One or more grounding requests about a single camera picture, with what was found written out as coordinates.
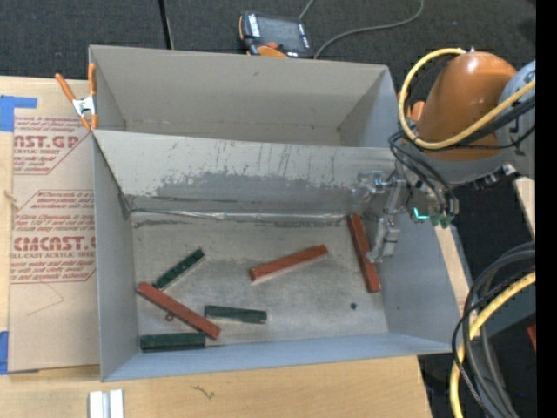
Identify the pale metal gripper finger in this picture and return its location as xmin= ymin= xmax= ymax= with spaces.
xmin=366 ymin=217 xmax=400 ymax=264
xmin=357 ymin=170 xmax=395 ymax=195

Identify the red-brown flat block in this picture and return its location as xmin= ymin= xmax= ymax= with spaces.
xmin=135 ymin=281 xmax=223 ymax=341
xmin=249 ymin=244 xmax=330 ymax=285
xmin=346 ymin=213 xmax=383 ymax=295

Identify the grey metal bin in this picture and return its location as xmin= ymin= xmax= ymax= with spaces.
xmin=88 ymin=44 xmax=463 ymax=383

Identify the dark green flat block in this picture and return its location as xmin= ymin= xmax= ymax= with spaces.
xmin=151 ymin=248 xmax=206 ymax=292
xmin=203 ymin=304 xmax=268 ymax=326
xmin=138 ymin=332 xmax=207 ymax=353

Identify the brown cardboard board, red print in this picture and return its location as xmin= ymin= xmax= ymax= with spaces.
xmin=0 ymin=75 xmax=102 ymax=376

